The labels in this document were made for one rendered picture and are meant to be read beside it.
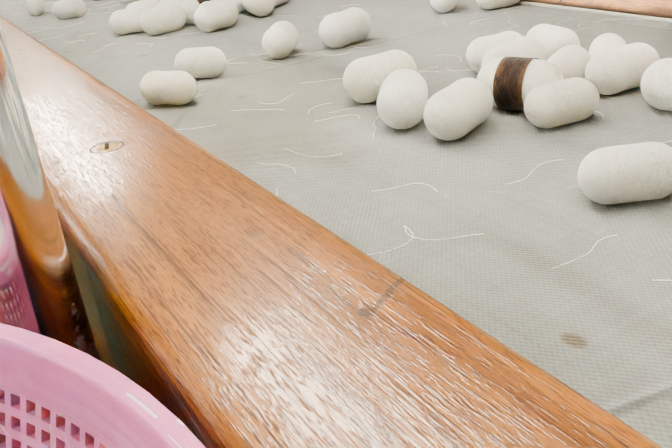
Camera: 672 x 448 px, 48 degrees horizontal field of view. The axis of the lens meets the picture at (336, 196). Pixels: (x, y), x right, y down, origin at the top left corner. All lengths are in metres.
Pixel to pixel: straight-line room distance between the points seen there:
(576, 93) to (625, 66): 0.04
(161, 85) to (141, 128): 0.11
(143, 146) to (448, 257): 0.11
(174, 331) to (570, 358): 0.09
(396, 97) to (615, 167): 0.11
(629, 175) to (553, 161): 0.05
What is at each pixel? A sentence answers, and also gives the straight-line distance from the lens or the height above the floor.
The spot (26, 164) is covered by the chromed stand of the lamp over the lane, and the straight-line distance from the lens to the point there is 0.18.
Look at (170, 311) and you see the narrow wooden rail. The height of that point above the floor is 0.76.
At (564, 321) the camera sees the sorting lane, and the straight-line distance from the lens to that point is 0.19.
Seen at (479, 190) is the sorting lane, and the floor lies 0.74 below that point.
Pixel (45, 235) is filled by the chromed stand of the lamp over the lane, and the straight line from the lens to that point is 0.18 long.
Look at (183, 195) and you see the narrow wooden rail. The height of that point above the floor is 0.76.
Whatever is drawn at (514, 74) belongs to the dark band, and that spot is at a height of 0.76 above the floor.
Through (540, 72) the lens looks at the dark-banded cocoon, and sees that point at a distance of 0.32.
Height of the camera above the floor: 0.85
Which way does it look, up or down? 24 degrees down
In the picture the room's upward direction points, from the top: 7 degrees counter-clockwise
